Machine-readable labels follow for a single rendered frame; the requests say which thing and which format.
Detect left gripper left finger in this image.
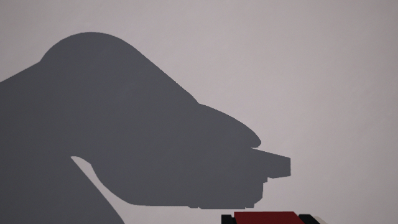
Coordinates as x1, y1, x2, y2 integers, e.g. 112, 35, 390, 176
221, 215, 237, 224

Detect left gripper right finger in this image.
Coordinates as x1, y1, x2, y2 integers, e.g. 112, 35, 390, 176
298, 214, 320, 224

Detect red toy brick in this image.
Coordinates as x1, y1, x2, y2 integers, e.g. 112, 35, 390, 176
234, 212, 305, 224

